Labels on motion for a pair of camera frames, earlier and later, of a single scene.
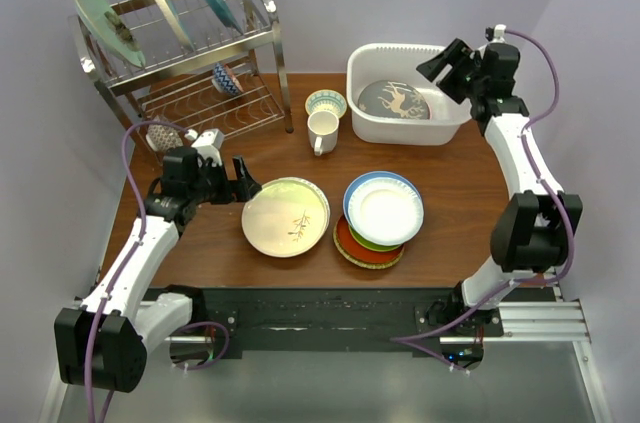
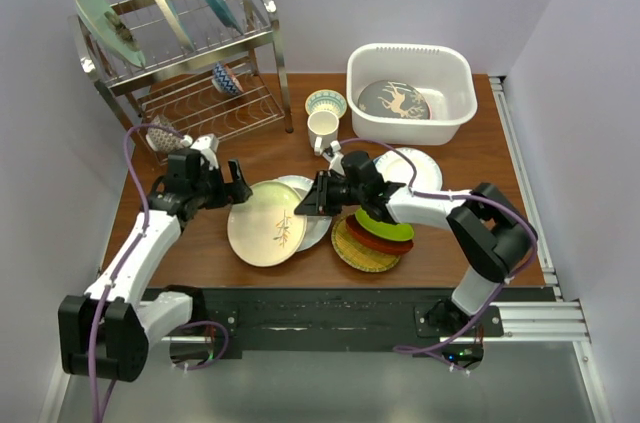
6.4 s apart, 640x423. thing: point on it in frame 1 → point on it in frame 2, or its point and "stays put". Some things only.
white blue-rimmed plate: (385, 211) → (395, 168)
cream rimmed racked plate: (171, 8) stays put
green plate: (372, 246) → (398, 232)
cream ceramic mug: (323, 127) stays put
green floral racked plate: (106, 24) stays put
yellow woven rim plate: (359, 263) stays put
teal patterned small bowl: (326, 100) stays put
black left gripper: (237, 191) stays put
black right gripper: (456, 54) → (317, 201)
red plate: (358, 251) → (375, 242)
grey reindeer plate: (394, 99) stays put
